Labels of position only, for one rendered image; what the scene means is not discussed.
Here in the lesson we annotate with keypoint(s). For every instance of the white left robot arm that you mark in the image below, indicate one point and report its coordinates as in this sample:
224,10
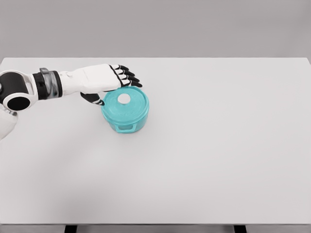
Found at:
48,82

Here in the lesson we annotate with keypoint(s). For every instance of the teal pot lid white knob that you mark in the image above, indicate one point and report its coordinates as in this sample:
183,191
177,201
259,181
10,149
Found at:
126,106

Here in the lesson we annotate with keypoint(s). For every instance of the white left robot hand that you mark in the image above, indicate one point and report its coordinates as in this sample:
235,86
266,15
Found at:
102,77

